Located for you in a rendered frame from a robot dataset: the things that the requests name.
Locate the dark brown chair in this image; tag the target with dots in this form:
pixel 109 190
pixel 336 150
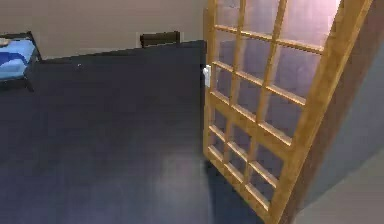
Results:
pixel 159 38

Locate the wooden glass-paned room door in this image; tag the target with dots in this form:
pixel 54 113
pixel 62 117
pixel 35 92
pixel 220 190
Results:
pixel 318 100

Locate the black framed blue bed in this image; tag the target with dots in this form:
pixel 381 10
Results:
pixel 13 60

